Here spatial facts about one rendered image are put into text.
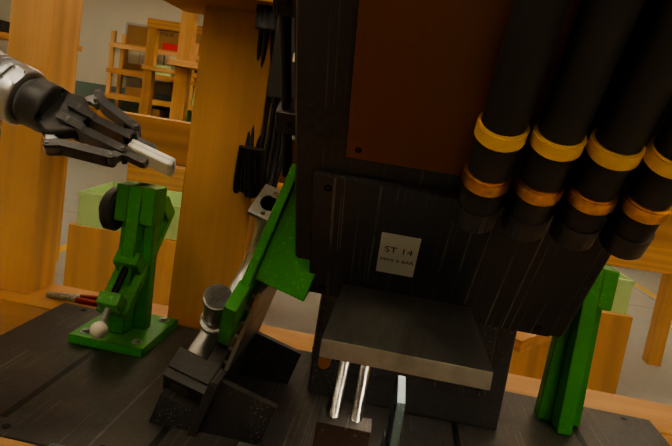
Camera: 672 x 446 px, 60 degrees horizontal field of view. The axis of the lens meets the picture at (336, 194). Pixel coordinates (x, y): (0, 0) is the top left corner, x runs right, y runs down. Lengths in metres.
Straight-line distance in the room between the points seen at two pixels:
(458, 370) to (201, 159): 0.72
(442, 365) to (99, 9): 11.59
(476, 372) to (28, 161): 0.99
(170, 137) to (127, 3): 10.57
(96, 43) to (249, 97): 10.85
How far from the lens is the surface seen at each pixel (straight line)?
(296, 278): 0.74
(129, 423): 0.86
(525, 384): 1.25
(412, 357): 0.56
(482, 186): 0.54
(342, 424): 0.68
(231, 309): 0.73
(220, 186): 1.13
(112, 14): 11.86
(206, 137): 1.13
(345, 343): 0.56
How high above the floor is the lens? 1.33
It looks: 8 degrees down
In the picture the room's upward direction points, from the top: 9 degrees clockwise
